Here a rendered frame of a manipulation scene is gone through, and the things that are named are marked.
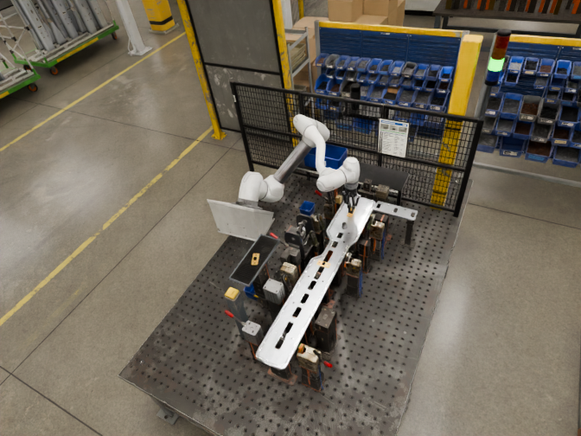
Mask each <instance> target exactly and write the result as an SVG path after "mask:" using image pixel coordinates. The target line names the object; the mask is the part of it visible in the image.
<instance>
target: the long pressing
mask: <svg viewBox="0 0 581 436"><path fill-rule="evenodd" d="M375 204H376V202H375V201H374V200H370V199H367V198H364V197H360V199H359V202H358V205H357V207H355V212H354V214H353V216H352V217H348V216H347V214H348V205H347V204H345V203H344V201H343V202H342V205H341V206H340V207H339V209H338V210H337V212H336V214H335V216H334V218H333V220H332V221H331V223H330V224H329V226H328V228H327V229H326V235H327V236H328V237H329V244H328V245H327V246H326V248H325V249H324V251H323V253H322V254H321V255H319V256H316V257H314V258H312V259H311V260H310V262H309V263H308V265H307V266H306V267H305V269H304V271H303V273H302V275H301V277H300V278H299V280H298V282H297V283H296V285H295V286H294V288H293V290H292V291H291V293H290V296H289V297H288V298H287V300H286V301H285V303H284V305H283V307H282V309H281V310H280V312H279V313H278V315H277V317H276V319H275V320H274V322H273V324H272V325H271V328H270V329H269V330H268V332H267V334H266V335H265V338H264V339H263V341H262V343H261V344H260V345H259V347H258V349H257V351H256V358H257V359H258V360H259V361H260V362H262V363H265V364H267V365H269V366H271V367H273V368H275V369H278V370H283V369H286V368H287V366H288V364H289V362H290V361H291V358H292V357H293V355H294V353H295V351H296V349H297V346H298V344H300V342H301V340H302V338H303V335H304V333H305V331H306V330H307V328H308V326H309V325H310V322H311V320H312V318H313V317H314V315H315V313H316V310H317V308H318V307H319V305H320V303H321V302H322V299H323V297H324V295H325V293H326V291H327V290H328V289H329V286H330V284H331V282H332V280H333V278H334V276H335V274H336V272H337V271H338V269H339V267H340V265H341V263H342V261H343V259H344V257H345V255H346V253H347V252H348V250H349V248H350V247H351V246H353V245H354V244H355V243H356V242H357V240H358V239H359V237H360V235H361V232H362V231H363V229H364V227H365V226H366V224H367V221H368V219H369V217H370V215H371V214H372V212H373V210H374V206H375ZM344 221H345V222H346V223H347V228H346V229H343V228H342V223H343V222H344ZM339 233H342V234H343V235H342V237H341V238H337V235H338V234H339ZM335 241H336V242H338V244H337V246H336V248H333V247H332V245H333V243H334V242H335ZM344 241H345V242H344ZM329 251H332V252H333V253H332V255H331V257H330V259H329V261H328V263H330V264H331V265H330V267H329V268H326V267H324V269H323V271H322V274H321V275H320V277H319V279H314V277H315V275H316V273H317V271H318V269H319V268H320V266H319V265H317V264H316V263H317V262H318V260H321V261H324V259H325V257H326V255H327V254H328V252H329ZM308 276H309V277H308ZM312 280H314V281H316V284H315V286H314V288H313V290H312V291H311V290H308V288H309V286H310V283H311V281H312ZM305 293H306V294H309V297H308V299H307V300H306V302H305V304H301V303H300V302H301V300H302V298H303V295H304V294H305ZM293 302H294V304H293ZM297 307H299V308H301V309H302V310H301V311H300V313H299V315H298V316H297V318H293V317H292V316H293V314H294V312H295V310H296V308H297ZM289 322H292V323H293V325H292V327H291V329H290V332H289V333H286V337H282V333H283V332H284V330H285V328H286V326H287V324H288V323H289ZM280 337H282V338H284V342H283V344H282V346H281V348H280V349H276V348H275V346H276V344H277V343H278V340H279V338H280Z"/></svg>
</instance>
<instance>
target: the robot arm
mask: <svg viewBox="0 0 581 436"><path fill-rule="evenodd" d="M293 124H294V126H295V128H296V129H297V130H298V131H299V132H300V133H301V134H302V135H303V137H302V140H301V141H300V143H299V144H298V145H297V147H296V148H295V149H294V151H293V152H292V153H291V154H290V155H289V156H288V157H287V159H286V160H285V161H284V163H283V164H282V165H281V167H280V168H279V169H278V171H277V172H276V173H275V174H274V175H270V176H268V177H267V178H266V179H265V180H263V177H262V176H261V175H260V174H259V173H257V172H251V171H248V172H247V173H246V174H245V175H244V177H243V179H242V181H241V185H240V188H239V198H238V201H237V202H231V204H233V205H237V206H241V207H246V208H254V209H258V210H262V208H260V207H258V201H259V200H260V201H264V202H277V201H279V200H280V199H281V198H282V197H283V194H284V182H285V181H286V180H287V178H288V177H289V176H290V175H291V173H292V172H293V171H294V170H295V168H296V167H297V166H298V165H299V164H300V163H301V162H302V160H303V159H304V158H305V157H306V155H307V154H308V153H309V152H310V150H311V149H312V148H315V147H316V170H317V172H318V173H319V175H320V176H319V178H318V180H317V182H316V186H317V188H319V189H320V190H321V191H322V192H328V191H331V190H334V189H337V188H339V187H341V186H342V185H343V184H344V186H345V188H346V190H345V191H344V190H343V191H342V195H343V199H344V203H345V204H347V205H348V212H350V210H351V208H352V214H353V212H354V209H355V207H357V205H358V202H359V199H360V197H361V195H358V193H357V187H358V181H359V176H360V165H359V162H358V160H357V159H356V158H354V157H348V158H346V160H345V161H344V163H343V165H342V166H341V167H340V168H339V169H338V170H335V169H331V168H326V167H325V166H324V157H325V142H326V141H327V140H328V139H329V130H328V128H327V127H326V126H325V125H324V124H322V123H321V122H319V121H317V120H314V119H311V118H308V117H305V116H304V115H301V114H298V115H297V116H295V118H294V119H293ZM346 194H347V196H348V199H347V196H346ZM356 196H357V200H356V203H355V197H356ZM350 197H352V203H353V205H352V207H351V203H350ZM249 200H250V201H249Z"/></svg>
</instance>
